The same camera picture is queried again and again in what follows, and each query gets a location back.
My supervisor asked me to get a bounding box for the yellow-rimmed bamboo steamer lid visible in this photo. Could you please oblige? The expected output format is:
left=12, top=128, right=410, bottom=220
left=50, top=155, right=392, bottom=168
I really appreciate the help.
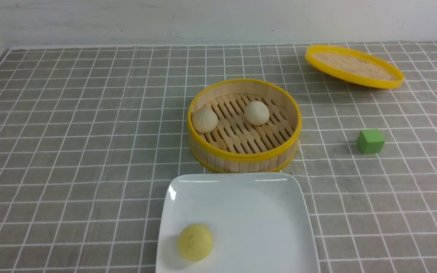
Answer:
left=305, top=44, right=405, bottom=89

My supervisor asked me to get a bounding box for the white steamed bun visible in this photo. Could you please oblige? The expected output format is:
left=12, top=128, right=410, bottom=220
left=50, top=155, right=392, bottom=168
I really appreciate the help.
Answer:
left=244, top=100, right=269, bottom=126

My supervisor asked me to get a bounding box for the white square plate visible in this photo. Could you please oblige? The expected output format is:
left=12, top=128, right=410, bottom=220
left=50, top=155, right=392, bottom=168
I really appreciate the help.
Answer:
left=156, top=173, right=320, bottom=273

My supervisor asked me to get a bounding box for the yellow-rimmed bamboo steamer basket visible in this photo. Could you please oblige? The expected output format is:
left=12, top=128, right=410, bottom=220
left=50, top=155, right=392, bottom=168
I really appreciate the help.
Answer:
left=187, top=79, right=302, bottom=173

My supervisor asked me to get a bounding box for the yellow steamed bun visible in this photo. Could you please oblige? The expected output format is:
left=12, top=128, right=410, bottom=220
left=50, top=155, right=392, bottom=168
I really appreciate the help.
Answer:
left=177, top=223, right=214, bottom=262

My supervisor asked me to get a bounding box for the green cube block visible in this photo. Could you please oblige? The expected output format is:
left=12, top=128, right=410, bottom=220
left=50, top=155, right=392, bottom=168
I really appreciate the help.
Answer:
left=357, top=129, right=385, bottom=154

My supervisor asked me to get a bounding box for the beige steamed bun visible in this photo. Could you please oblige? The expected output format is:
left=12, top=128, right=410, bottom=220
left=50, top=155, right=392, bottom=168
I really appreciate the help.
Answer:
left=192, top=108, right=218, bottom=134

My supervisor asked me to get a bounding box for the grey checkered tablecloth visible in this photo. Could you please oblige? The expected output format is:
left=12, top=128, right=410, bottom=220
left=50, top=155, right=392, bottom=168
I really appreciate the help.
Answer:
left=0, top=41, right=437, bottom=273

